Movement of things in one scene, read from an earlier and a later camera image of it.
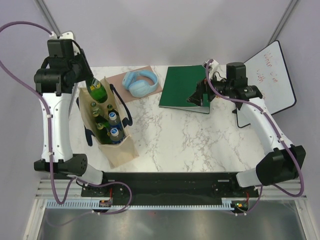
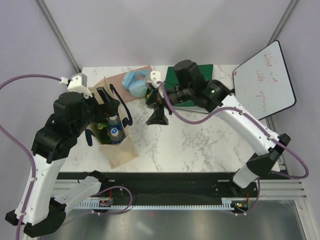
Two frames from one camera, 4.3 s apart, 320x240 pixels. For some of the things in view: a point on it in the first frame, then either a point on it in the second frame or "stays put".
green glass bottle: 96,90 to 149,91
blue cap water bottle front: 116,136 stays put
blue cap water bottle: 114,121 stays put
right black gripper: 197,97 to 158,117
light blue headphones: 138,88 stays put
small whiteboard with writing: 268,72 stays put
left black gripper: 87,73 to 109,108
